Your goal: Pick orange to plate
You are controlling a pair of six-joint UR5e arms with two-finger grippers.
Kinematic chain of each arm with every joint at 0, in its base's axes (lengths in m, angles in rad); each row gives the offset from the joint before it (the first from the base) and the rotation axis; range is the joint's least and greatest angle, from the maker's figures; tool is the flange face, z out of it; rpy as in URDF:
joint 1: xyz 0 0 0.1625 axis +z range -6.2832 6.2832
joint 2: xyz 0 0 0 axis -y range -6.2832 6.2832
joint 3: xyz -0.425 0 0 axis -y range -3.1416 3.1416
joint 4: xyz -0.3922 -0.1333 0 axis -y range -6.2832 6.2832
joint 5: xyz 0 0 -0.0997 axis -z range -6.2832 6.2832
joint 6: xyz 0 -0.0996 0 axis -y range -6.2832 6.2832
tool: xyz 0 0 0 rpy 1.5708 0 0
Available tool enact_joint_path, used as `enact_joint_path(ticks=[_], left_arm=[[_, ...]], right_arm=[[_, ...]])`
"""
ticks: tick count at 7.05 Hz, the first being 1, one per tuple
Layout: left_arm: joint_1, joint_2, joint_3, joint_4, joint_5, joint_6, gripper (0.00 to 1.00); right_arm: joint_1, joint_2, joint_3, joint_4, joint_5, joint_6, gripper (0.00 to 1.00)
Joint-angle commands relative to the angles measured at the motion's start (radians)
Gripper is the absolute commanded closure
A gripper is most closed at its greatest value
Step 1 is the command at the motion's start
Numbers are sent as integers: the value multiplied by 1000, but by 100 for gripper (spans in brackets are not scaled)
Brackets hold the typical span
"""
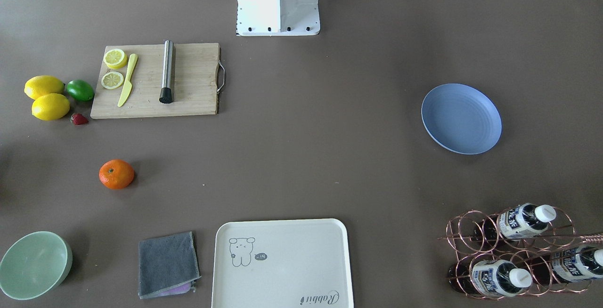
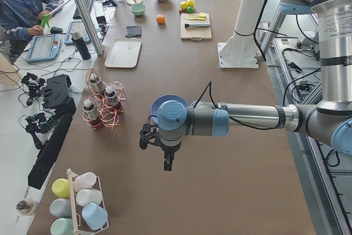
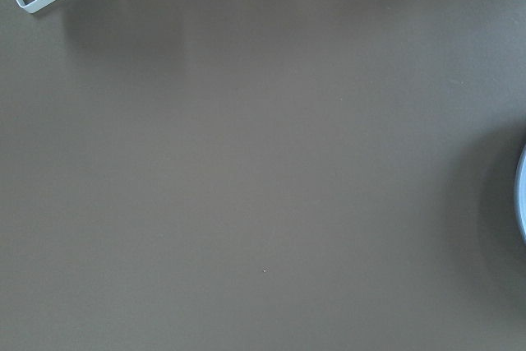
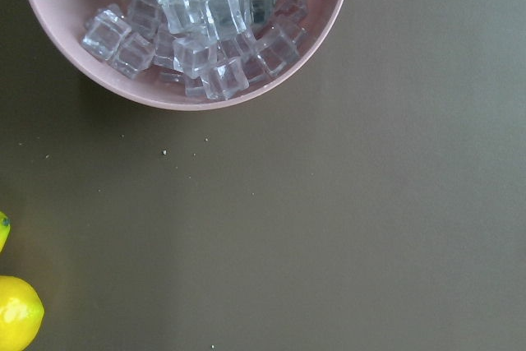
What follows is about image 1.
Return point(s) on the blue plate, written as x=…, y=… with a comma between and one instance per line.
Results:
x=461, y=119

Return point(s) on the orange mandarin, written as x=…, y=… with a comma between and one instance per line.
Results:
x=116, y=174

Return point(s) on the cream rabbit tray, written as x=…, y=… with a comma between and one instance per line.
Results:
x=299, y=263

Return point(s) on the bamboo cutting board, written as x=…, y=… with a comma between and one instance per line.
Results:
x=194, y=86

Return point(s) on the steel muddler black tip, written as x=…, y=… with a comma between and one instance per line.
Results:
x=166, y=94

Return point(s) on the yellow plastic knife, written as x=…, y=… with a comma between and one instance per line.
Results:
x=127, y=84

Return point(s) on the grey folded cloth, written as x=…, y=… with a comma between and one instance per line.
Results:
x=168, y=265

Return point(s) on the lemon slice lower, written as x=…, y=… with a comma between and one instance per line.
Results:
x=112, y=80

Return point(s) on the lemon half slice upper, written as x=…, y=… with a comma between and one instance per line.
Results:
x=115, y=59

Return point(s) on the red strawberry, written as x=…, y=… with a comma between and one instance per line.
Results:
x=78, y=119

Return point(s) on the green lime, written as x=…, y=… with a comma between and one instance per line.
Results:
x=80, y=90

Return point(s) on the tea bottle top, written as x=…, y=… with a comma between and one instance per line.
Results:
x=523, y=221

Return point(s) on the tea bottle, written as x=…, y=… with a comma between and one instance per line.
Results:
x=523, y=221
x=489, y=279
x=579, y=264

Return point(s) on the tea bottle bottom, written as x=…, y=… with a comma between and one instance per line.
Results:
x=489, y=279
x=579, y=264

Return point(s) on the yellow lemon lower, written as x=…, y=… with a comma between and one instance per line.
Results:
x=50, y=107

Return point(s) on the yellow lemon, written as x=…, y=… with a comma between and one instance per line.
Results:
x=43, y=84
x=50, y=107

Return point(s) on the yellow lemon upper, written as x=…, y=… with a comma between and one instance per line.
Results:
x=43, y=84

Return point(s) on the green bowl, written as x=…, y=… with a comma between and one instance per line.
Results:
x=34, y=265

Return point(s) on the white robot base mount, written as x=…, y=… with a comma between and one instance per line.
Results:
x=277, y=18

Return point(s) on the copper wire bottle rack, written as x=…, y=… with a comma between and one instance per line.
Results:
x=525, y=250

